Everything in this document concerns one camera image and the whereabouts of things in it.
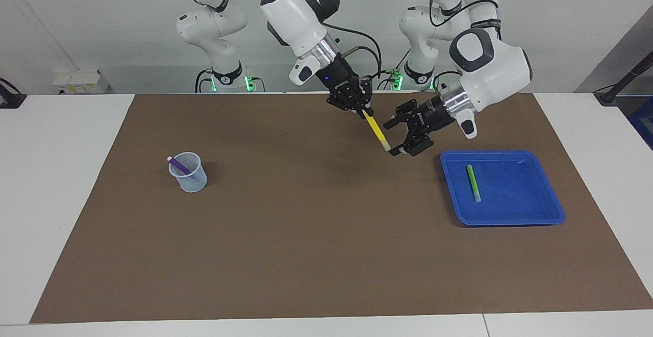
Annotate purple pen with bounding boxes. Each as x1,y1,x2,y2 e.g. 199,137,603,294
167,156,200,180

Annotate white wall socket box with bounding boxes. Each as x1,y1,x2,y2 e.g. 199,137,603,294
54,69,110,94

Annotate yellow pen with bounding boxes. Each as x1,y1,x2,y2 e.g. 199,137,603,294
362,111,391,151

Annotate blue crate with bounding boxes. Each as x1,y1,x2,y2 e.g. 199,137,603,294
626,97,653,150

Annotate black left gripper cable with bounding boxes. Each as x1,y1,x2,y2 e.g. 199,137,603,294
429,0,503,93

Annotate blue plastic tray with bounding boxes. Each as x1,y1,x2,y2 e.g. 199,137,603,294
440,149,566,226

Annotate pale blue mesh pen cup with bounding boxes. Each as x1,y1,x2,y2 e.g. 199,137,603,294
168,152,208,193

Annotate green pen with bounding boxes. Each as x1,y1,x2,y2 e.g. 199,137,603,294
466,164,482,203

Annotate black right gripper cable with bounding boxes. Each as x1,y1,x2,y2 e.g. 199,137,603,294
286,0,383,80

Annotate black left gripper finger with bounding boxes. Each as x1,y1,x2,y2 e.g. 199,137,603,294
384,99,420,129
390,131,434,157

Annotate black left base cable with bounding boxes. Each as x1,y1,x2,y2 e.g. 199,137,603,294
375,46,411,92

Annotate brown table mat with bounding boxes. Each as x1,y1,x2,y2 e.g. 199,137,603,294
30,91,653,324

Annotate black stand pole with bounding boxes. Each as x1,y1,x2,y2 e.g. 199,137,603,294
594,50,653,106

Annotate black clamp mount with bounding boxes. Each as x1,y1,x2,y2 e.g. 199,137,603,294
0,78,27,109

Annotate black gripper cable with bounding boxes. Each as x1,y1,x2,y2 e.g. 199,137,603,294
429,0,503,93
286,0,383,80

